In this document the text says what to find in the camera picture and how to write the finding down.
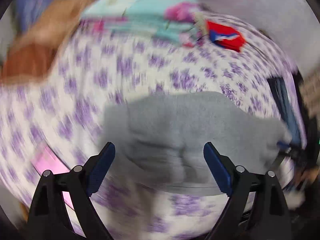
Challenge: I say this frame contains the grey sweatpants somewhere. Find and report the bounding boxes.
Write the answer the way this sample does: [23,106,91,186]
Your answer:
[100,92,292,196]

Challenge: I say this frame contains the blue denim jeans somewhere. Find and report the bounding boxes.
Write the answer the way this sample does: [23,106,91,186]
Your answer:
[279,77,302,146]

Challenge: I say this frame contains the dark navy pants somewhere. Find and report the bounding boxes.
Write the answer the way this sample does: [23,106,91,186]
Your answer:
[267,77,287,122]

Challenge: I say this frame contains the beige checkered curtain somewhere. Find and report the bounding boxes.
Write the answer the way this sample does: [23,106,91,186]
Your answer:
[299,69,320,119]

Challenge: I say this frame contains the purple floral bed sheet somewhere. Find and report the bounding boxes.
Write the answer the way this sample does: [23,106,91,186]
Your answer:
[1,14,300,239]

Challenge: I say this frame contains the red white blue folded garment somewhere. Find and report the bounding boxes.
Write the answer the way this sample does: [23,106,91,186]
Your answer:
[206,20,246,52]

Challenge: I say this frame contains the teal pink floral folded blanket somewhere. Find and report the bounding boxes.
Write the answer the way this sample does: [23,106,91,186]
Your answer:
[80,0,202,47]

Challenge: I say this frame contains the blue patterned wall hanging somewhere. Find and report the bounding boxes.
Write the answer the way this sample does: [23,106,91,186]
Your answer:
[15,0,52,32]

